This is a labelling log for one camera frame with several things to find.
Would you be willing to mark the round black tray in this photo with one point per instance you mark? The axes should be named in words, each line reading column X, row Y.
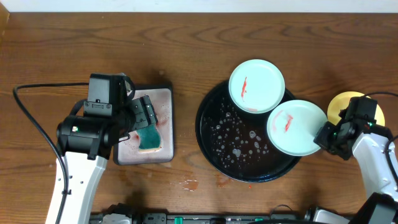
column 236, row 142

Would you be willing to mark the rectangular black sponge tray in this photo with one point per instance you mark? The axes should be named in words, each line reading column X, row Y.
column 127, row 151

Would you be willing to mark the green orange sponge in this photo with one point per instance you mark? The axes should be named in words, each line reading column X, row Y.
column 150, row 139

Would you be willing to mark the light green plate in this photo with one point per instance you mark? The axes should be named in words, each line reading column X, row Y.
column 292, row 127
column 256, row 86

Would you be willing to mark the yellow plate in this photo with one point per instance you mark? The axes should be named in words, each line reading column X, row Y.
column 341, row 102

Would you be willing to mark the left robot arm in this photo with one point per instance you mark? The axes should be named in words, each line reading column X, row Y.
column 85, row 140

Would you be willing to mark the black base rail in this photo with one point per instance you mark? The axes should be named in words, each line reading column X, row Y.
column 122, row 213

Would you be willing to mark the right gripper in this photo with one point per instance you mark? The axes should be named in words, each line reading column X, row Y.
column 322, row 139

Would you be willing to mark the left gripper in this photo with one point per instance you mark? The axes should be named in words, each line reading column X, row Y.
column 144, row 111

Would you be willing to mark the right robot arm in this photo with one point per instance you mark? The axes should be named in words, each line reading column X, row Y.
column 374, row 151

